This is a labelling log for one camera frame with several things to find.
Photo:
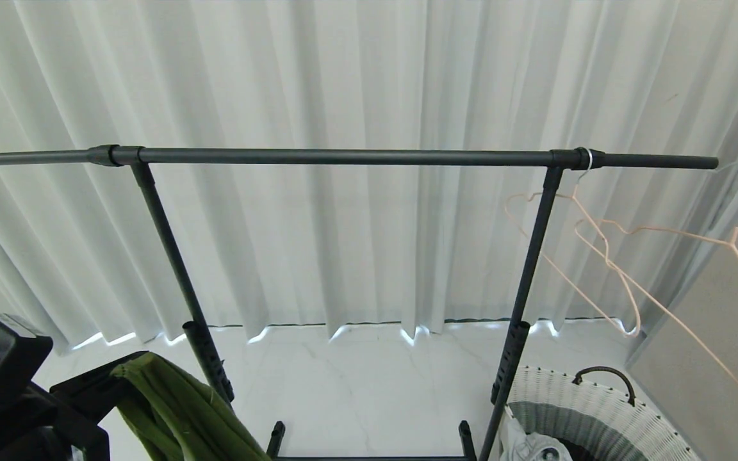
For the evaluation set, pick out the heap of clothes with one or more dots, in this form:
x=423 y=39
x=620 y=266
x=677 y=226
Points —
x=526 y=445

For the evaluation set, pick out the white laundry basket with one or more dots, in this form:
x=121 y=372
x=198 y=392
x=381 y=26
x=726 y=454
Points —
x=599 y=410

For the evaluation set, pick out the black clothes rack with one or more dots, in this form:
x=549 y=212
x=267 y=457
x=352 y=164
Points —
x=343 y=156

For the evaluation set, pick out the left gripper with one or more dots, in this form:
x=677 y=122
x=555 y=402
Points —
x=23 y=429

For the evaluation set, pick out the green long-sleeved shirt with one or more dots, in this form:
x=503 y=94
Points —
x=177 y=410

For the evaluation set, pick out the white curtain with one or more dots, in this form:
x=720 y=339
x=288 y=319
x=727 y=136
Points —
x=343 y=77

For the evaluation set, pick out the pink clothes hanger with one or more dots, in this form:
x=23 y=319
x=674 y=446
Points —
x=735 y=242
x=590 y=221

